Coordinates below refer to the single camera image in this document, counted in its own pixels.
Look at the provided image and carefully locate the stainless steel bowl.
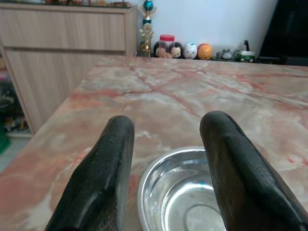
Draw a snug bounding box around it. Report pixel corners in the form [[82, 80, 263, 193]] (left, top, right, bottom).
[[136, 146, 228, 231]]

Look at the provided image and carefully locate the orange round plush toy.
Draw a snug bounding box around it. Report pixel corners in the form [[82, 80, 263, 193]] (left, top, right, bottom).
[[197, 43, 213, 60]]

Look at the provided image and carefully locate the black-eared mouse plush toy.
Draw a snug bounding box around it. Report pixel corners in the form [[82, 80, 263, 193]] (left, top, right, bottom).
[[168, 42, 185, 59], [153, 41, 172, 58]]

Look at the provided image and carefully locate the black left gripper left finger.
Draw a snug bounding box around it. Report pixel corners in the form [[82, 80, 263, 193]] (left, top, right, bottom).
[[45, 115, 135, 231]]

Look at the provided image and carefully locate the red-lidded plastic jar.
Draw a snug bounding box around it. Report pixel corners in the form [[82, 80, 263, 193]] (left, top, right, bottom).
[[159, 35, 175, 46]]

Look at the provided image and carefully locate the green plastic box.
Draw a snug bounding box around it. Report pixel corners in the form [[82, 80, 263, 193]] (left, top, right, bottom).
[[0, 125, 12, 154]]

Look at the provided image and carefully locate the white round plush toy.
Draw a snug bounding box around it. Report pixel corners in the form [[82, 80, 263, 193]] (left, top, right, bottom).
[[183, 42, 198, 60]]

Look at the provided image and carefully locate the gold and teal trophy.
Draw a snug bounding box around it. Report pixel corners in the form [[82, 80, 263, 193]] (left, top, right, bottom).
[[140, 0, 157, 58]]

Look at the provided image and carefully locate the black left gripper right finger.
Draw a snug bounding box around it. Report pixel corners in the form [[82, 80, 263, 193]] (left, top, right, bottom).
[[199, 110, 308, 231]]

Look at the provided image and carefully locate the small grey Totoro figurine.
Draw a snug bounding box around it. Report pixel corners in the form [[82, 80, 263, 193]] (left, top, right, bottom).
[[220, 49, 233, 60]]

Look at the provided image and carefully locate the black TV console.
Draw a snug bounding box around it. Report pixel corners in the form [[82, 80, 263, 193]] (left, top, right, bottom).
[[209, 56, 308, 67]]

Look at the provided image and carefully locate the light wooden cabinet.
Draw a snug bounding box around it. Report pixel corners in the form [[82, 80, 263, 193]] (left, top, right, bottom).
[[0, 2, 138, 139]]

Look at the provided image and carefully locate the black television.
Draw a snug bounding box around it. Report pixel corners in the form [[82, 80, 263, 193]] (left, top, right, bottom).
[[258, 0, 308, 60]]

